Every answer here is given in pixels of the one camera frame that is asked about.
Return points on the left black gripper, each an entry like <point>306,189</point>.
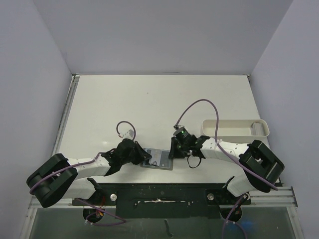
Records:
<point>142,155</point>

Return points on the grey card holder wallet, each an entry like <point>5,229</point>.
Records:
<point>165,163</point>

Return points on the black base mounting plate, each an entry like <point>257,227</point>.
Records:
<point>162,201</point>

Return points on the aluminium rail frame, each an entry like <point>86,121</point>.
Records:
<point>100,107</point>

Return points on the silver VIP credit card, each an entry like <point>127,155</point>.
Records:
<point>155,157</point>

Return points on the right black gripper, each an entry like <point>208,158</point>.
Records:
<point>174,149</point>

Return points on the white plastic tray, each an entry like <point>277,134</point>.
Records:
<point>238,127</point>

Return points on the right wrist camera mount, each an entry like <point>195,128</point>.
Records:
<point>177,126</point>

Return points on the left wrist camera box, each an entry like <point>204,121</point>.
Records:
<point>129,134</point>

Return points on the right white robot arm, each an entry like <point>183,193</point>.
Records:
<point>262,168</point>

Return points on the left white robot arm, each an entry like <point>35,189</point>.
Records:
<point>60,177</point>

